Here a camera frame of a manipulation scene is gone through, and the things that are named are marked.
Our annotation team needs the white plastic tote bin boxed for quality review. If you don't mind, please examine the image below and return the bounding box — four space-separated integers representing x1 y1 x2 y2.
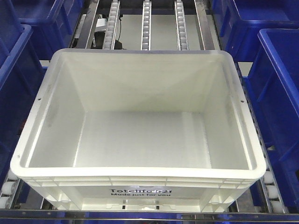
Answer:
10 49 266 212

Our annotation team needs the blue bin right rear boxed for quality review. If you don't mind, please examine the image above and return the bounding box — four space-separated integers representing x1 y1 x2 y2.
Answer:
212 0 299 62

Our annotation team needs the blue bin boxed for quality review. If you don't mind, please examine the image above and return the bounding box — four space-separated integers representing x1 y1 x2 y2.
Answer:
0 0 83 62
0 25 45 182
212 0 299 62
244 28 299 210

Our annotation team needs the blue bin right front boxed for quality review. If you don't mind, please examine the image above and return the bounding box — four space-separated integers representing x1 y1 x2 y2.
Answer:
244 28 299 210

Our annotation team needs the blue bin left rear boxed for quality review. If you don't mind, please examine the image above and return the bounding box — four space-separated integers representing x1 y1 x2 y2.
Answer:
0 0 83 62

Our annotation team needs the blue bin left front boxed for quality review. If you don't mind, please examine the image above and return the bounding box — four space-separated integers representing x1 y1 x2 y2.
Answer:
0 25 45 182

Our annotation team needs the middle roller track rail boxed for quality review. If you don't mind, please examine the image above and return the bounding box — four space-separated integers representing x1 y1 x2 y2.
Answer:
141 0 152 51

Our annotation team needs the roller track rail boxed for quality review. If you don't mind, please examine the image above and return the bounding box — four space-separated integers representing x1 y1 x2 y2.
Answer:
174 0 189 50
102 0 121 50
141 0 152 51

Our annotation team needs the right roller track rail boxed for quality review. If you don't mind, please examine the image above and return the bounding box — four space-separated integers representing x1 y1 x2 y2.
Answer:
174 0 189 50

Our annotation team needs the left roller track rail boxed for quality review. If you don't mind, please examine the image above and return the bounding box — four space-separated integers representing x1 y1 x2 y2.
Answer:
102 0 121 50

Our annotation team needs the right side roller rail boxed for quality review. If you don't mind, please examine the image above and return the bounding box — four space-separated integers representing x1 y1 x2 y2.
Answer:
235 63 289 214

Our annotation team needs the left side roller rail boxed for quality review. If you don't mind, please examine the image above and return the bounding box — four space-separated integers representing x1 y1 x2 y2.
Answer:
0 170 20 209

